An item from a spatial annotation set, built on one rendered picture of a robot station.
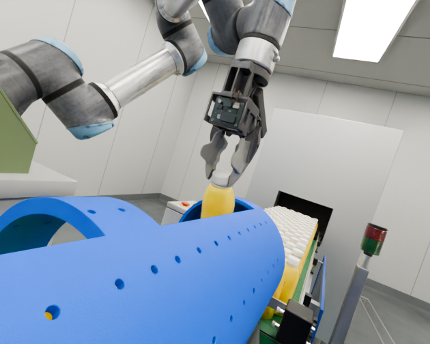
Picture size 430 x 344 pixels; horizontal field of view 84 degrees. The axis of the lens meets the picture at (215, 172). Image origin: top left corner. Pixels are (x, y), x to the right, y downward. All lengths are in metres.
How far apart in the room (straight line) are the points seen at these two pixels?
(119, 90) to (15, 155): 0.31
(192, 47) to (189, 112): 4.86
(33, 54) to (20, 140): 0.21
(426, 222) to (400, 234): 0.42
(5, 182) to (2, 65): 0.25
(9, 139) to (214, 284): 0.51
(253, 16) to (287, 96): 4.76
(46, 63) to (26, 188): 0.30
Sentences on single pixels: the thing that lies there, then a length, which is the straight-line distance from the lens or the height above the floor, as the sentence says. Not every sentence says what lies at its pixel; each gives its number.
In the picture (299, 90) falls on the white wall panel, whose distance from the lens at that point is 5.25.
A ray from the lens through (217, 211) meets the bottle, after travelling 0.46.
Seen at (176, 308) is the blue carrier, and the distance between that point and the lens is 0.21.
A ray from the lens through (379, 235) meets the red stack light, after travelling 1.01.
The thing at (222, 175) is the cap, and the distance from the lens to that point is 0.45.
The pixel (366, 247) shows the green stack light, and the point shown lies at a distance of 1.02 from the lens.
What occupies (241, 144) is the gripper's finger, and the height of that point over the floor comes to 1.35.
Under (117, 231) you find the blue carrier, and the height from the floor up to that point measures 1.23.
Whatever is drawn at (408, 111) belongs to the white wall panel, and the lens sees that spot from 5.35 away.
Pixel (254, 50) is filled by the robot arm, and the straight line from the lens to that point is 0.45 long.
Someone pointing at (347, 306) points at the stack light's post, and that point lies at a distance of 1.08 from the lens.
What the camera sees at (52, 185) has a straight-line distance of 0.66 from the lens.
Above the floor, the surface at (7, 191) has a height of 1.13.
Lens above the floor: 1.31
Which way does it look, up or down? 3 degrees down
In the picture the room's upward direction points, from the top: 18 degrees clockwise
